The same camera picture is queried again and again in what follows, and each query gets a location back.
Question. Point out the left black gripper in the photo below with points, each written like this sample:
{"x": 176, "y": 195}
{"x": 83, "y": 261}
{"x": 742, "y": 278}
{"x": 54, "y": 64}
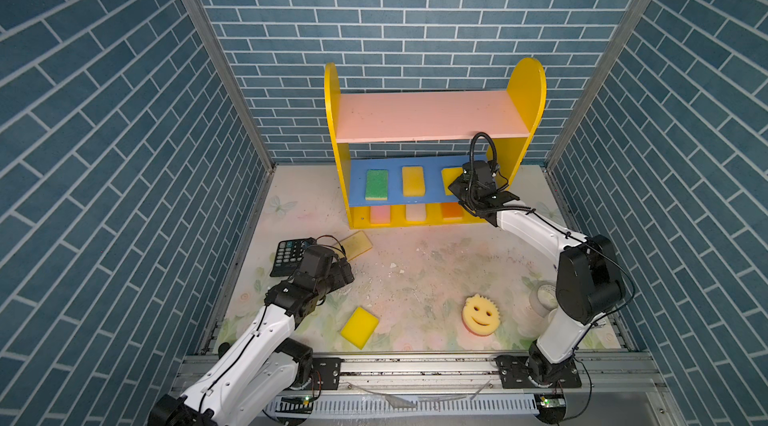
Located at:
{"x": 341, "y": 279}

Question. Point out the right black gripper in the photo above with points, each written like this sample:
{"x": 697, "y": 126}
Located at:
{"x": 456, "y": 186}

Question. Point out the bright yellow sponge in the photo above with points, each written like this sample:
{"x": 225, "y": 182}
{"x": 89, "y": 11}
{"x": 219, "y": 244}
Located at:
{"x": 449, "y": 175}
{"x": 359, "y": 327}

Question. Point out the orange sponge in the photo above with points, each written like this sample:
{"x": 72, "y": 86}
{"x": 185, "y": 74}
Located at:
{"x": 451, "y": 211}

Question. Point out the pale yellow tan sponge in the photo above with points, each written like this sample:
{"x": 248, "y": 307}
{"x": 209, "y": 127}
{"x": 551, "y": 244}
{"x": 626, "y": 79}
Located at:
{"x": 356, "y": 244}

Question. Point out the yellow sponge rectangle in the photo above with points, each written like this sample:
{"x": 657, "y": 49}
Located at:
{"x": 413, "y": 182}

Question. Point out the beige pale pink sponge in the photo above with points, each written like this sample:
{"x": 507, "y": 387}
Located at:
{"x": 416, "y": 213}

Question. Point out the green sponge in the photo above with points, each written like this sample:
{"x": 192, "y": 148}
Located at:
{"x": 376, "y": 185}

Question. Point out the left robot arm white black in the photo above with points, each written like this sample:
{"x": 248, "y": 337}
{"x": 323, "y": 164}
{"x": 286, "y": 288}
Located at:
{"x": 265, "y": 360}

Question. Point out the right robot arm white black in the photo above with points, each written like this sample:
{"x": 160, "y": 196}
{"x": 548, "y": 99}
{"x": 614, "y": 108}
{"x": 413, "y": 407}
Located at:
{"x": 589, "y": 283}

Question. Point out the yellow shelf pink blue boards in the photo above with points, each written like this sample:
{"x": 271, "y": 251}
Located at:
{"x": 510, "y": 117}

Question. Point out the black calculator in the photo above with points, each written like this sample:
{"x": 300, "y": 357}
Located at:
{"x": 288, "y": 256}

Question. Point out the smiley face round sponge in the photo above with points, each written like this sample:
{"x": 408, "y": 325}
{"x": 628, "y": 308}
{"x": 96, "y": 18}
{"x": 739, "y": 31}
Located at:
{"x": 480, "y": 315}

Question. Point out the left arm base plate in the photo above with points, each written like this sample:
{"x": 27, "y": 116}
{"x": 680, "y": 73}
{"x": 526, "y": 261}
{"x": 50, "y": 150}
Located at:
{"x": 327, "y": 372}

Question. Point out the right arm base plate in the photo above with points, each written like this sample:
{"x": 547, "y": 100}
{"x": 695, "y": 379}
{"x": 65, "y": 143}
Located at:
{"x": 521, "y": 372}

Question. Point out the aluminium front rail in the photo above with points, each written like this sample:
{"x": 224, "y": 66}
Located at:
{"x": 618, "y": 388}

